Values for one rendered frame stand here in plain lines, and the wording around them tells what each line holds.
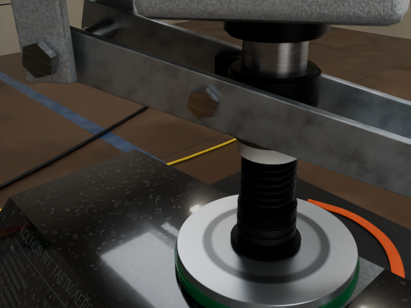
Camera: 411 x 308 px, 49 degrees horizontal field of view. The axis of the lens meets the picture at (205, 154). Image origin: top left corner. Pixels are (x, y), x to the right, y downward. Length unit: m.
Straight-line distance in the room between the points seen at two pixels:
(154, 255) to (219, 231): 0.09
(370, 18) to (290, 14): 0.05
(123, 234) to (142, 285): 0.10
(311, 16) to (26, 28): 0.25
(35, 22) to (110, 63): 0.07
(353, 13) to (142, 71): 0.20
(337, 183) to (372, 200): 0.20
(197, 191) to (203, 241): 0.16
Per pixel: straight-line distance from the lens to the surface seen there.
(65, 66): 0.44
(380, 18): 0.34
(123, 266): 0.57
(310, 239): 0.57
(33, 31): 0.45
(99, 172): 0.78
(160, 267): 0.56
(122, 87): 0.45
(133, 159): 0.81
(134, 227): 0.63
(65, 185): 0.76
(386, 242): 1.99
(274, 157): 0.46
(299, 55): 0.44
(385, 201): 2.29
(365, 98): 0.52
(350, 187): 2.35
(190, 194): 0.69
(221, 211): 0.61
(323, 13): 0.34
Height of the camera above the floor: 1.17
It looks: 27 degrees down
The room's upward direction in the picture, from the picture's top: 1 degrees counter-clockwise
